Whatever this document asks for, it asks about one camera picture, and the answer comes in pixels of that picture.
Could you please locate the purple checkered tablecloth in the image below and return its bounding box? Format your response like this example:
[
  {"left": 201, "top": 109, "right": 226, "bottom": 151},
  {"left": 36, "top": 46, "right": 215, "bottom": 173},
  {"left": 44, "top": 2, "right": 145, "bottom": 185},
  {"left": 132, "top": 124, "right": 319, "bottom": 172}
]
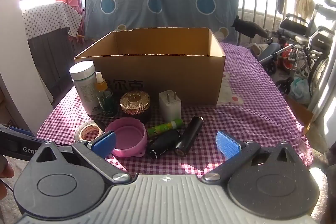
[{"left": 36, "top": 41, "right": 314, "bottom": 179}]

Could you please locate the polka dot cloth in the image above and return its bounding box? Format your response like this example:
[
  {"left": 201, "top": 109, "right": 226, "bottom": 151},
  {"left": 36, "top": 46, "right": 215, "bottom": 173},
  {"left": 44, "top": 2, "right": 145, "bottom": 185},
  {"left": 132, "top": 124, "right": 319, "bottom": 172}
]
[{"left": 22, "top": 2, "right": 82, "bottom": 40}]

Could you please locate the small open cardboard box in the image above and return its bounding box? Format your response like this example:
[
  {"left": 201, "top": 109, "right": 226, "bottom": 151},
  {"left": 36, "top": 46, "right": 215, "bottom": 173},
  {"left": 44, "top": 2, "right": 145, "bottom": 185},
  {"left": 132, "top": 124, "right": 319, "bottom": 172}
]
[{"left": 284, "top": 95, "right": 313, "bottom": 135}]

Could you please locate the short black cylinder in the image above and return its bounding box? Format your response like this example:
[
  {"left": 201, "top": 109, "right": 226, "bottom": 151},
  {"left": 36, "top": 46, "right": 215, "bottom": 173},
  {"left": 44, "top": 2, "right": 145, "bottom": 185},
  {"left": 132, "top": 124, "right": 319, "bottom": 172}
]
[{"left": 146, "top": 130, "right": 181, "bottom": 160}]

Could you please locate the green dropper bottle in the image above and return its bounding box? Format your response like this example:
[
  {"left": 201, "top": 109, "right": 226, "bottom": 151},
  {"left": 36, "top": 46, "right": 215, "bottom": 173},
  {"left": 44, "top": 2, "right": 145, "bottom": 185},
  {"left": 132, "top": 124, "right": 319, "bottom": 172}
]
[{"left": 95, "top": 72, "right": 118, "bottom": 118}]

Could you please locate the gold lidded jar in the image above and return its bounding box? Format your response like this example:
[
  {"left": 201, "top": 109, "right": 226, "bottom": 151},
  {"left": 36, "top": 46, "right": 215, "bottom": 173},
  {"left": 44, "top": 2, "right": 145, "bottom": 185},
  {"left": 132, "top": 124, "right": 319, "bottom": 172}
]
[{"left": 120, "top": 90, "right": 150, "bottom": 115}]

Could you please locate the metal balcony railing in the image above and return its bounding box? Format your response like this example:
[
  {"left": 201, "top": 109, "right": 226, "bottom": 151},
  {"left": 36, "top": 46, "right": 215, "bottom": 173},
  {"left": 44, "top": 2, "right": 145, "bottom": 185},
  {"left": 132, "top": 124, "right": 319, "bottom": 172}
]
[{"left": 238, "top": 0, "right": 295, "bottom": 31}]

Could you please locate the black cylinder battery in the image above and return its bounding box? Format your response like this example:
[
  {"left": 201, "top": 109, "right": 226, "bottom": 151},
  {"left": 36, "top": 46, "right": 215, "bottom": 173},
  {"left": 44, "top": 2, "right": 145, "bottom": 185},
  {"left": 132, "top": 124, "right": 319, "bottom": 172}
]
[{"left": 174, "top": 116, "right": 204, "bottom": 157}]

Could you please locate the brown cardboard box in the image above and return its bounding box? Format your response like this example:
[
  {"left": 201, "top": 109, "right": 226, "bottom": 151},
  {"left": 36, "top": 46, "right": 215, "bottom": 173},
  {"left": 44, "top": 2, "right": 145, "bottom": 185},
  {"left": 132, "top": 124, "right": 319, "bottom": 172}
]
[{"left": 75, "top": 27, "right": 226, "bottom": 105}]

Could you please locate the tape roll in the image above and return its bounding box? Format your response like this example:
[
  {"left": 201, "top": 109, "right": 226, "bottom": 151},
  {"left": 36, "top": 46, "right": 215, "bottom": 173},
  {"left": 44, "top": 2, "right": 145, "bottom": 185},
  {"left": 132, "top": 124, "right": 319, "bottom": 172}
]
[{"left": 74, "top": 121, "right": 104, "bottom": 141}]

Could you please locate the white power adapter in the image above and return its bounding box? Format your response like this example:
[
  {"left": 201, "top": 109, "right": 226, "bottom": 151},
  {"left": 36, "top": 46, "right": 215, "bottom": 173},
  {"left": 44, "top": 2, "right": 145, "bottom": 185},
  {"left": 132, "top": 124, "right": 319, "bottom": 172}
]
[{"left": 158, "top": 90, "right": 182, "bottom": 122}]

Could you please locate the blue patterned blanket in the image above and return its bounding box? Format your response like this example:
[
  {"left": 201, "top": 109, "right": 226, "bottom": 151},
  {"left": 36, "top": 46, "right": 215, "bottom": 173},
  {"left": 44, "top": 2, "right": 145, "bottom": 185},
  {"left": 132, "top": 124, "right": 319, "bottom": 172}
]
[{"left": 85, "top": 0, "right": 239, "bottom": 43}]

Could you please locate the green glue stick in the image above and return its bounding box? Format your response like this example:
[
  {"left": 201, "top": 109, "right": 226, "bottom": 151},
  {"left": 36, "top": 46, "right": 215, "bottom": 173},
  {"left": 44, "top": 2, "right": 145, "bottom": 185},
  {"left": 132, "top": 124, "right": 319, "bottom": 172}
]
[{"left": 147, "top": 119, "right": 184, "bottom": 138}]

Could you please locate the dark cabinet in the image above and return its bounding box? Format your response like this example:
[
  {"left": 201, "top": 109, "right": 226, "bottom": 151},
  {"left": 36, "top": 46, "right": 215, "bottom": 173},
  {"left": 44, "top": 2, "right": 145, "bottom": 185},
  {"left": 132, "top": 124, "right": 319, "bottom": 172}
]
[{"left": 28, "top": 27, "right": 74, "bottom": 98}]

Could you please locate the white pill bottle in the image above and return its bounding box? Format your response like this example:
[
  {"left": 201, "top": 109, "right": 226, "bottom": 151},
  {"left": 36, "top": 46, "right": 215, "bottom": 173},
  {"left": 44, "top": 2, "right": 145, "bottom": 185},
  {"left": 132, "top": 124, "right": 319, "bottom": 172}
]
[{"left": 70, "top": 61, "right": 102, "bottom": 115}]

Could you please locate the pink plastic lid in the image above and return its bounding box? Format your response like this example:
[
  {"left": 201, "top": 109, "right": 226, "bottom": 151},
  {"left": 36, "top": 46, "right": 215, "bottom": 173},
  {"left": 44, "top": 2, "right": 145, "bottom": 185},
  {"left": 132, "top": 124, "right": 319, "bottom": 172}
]
[{"left": 105, "top": 117, "right": 147, "bottom": 158}]

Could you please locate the wheelchair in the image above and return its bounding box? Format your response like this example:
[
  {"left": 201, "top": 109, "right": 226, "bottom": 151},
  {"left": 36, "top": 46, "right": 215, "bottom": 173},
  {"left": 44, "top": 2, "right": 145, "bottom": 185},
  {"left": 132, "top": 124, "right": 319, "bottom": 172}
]
[{"left": 257, "top": 0, "right": 335, "bottom": 96}]

